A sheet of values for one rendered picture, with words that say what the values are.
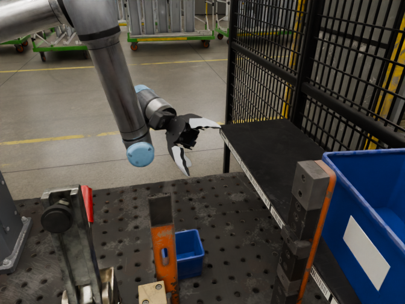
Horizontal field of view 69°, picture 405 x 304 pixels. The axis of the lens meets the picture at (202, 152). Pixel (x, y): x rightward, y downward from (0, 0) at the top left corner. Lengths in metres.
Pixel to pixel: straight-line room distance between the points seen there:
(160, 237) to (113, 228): 0.67
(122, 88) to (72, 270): 0.48
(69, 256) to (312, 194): 0.30
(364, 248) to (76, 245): 0.36
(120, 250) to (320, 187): 0.70
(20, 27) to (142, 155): 0.43
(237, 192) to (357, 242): 0.74
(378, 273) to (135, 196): 0.88
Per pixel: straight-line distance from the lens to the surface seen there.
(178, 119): 0.80
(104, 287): 0.42
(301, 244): 0.47
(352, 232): 0.47
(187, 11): 7.36
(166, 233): 0.37
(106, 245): 0.99
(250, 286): 0.87
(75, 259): 0.39
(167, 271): 0.43
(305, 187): 0.40
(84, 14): 0.73
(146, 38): 6.87
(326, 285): 0.50
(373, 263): 0.45
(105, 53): 0.74
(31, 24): 0.89
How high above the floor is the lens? 1.41
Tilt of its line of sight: 31 degrees down
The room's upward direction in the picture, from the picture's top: straight up
